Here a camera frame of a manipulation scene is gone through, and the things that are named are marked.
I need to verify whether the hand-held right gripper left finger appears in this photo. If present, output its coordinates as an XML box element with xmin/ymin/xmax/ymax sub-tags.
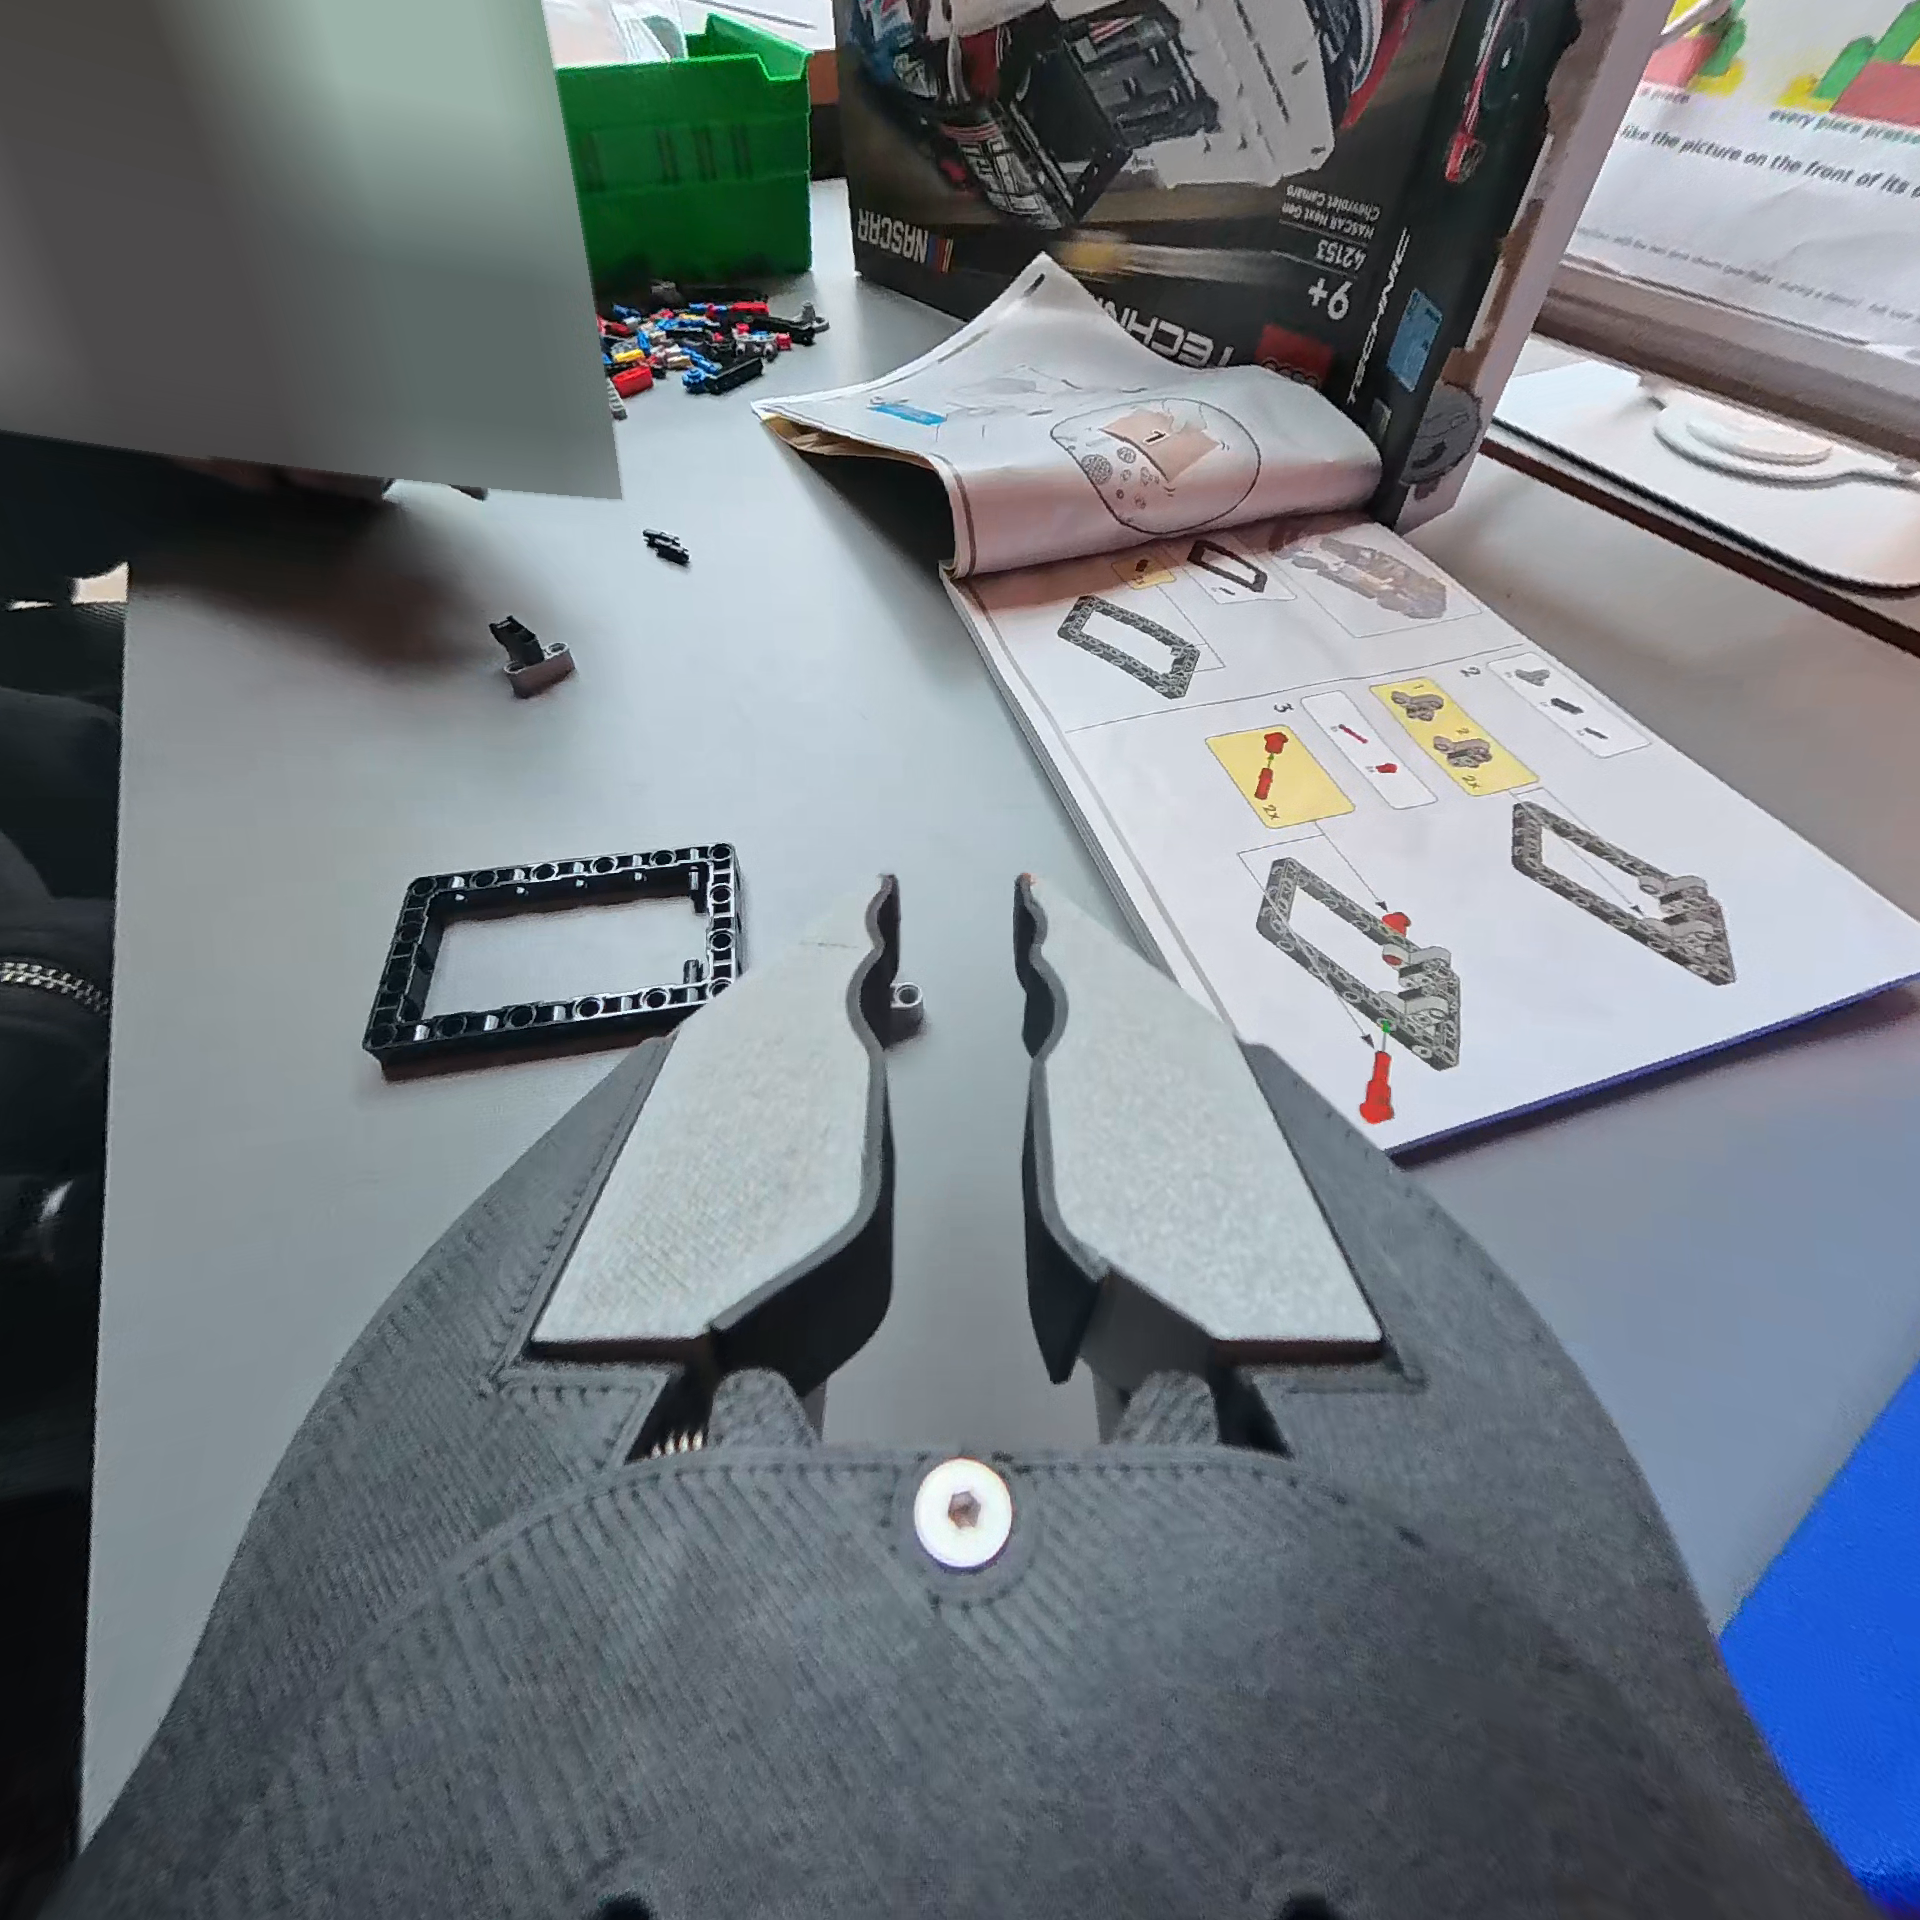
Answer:
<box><xmin>526</xmin><ymin>873</ymin><xmax>904</xmax><ymax>1431</ymax></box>

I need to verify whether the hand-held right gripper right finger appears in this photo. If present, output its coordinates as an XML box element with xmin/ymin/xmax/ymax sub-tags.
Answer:
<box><xmin>1012</xmin><ymin>873</ymin><xmax>1386</xmax><ymax>1385</ymax></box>

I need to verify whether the pile of mixed lego pieces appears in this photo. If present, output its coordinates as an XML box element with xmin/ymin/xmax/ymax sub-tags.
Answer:
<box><xmin>597</xmin><ymin>286</ymin><xmax>831</xmax><ymax>400</ymax></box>

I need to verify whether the person's left forearm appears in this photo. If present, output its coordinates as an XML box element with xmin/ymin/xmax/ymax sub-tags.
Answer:
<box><xmin>0</xmin><ymin>433</ymin><xmax>400</xmax><ymax>601</ymax></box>

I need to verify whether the lego instruction booklet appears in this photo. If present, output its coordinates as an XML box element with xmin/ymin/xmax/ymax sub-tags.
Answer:
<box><xmin>754</xmin><ymin>256</ymin><xmax>1920</xmax><ymax>1157</ymax></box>

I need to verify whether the black lego set box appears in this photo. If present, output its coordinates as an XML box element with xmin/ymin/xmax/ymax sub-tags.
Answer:
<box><xmin>831</xmin><ymin>0</ymin><xmax>1670</xmax><ymax>536</ymax></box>

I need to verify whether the person's black zipped jacket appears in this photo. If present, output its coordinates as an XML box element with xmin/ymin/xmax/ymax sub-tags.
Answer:
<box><xmin>0</xmin><ymin>599</ymin><xmax>127</xmax><ymax>1878</ymax></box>

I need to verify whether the blue plastic bin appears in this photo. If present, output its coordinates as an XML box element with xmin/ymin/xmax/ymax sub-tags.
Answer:
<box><xmin>1717</xmin><ymin>1363</ymin><xmax>1920</xmax><ymax>1912</ymax></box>

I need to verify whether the green plastic bin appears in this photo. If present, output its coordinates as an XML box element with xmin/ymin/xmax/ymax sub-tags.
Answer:
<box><xmin>556</xmin><ymin>11</ymin><xmax>816</xmax><ymax>295</ymax></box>

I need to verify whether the printed instruction sheet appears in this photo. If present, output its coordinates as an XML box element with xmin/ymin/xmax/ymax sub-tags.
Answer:
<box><xmin>1545</xmin><ymin>0</ymin><xmax>1920</xmax><ymax>362</ymax></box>

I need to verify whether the clear plastic bag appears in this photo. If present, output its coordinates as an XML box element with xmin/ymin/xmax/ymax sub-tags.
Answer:
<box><xmin>543</xmin><ymin>0</ymin><xmax>705</xmax><ymax>65</ymax></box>

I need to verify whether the black rectangular lego frame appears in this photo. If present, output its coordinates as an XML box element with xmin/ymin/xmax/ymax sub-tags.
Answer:
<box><xmin>361</xmin><ymin>843</ymin><xmax>744</xmax><ymax>1072</ymax></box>

